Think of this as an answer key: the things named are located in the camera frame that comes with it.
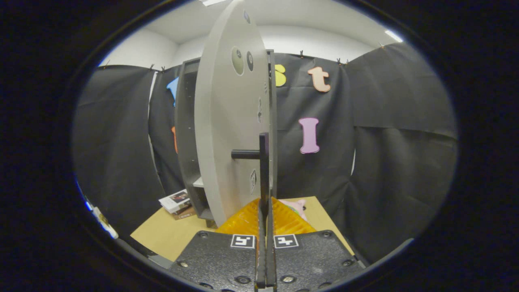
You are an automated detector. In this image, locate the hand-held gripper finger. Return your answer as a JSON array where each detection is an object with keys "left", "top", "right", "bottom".
[
  {"left": 266, "top": 197, "right": 365, "bottom": 292},
  {"left": 168, "top": 198, "right": 267, "bottom": 292}
]

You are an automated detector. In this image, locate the white book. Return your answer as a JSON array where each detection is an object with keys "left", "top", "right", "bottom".
[{"left": 159, "top": 189, "right": 191, "bottom": 214}]

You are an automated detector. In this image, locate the black backdrop cloth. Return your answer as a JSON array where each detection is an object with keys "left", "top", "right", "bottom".
[{"left": 73, "top": 43, "right": 459, "bottom": 264}]

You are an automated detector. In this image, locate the pink and green plush toy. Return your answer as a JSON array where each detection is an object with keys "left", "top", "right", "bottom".
[{"left": 280, "top": 199, "right": 308, "bottom": 221}]

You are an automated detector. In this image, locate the black cabinet door handle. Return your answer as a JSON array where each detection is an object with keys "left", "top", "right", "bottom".
[{"left": 231, "top": 132, "right": 270, "bottom": 211}]

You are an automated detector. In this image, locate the grey shoe cabinet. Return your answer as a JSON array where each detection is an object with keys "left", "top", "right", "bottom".
[{"left": 175, "top": 49, "right": 278, "bottom": 221}]

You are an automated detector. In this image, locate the white side table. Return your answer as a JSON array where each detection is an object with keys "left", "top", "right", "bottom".
[{"left": 83, "top": 197, "right": 119, "bottom": 240}]

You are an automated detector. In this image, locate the grey shoe cabinet door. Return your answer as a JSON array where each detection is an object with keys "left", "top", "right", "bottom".
[{"left": 194, "top": 0, "right": 271, "bottom": 228}]

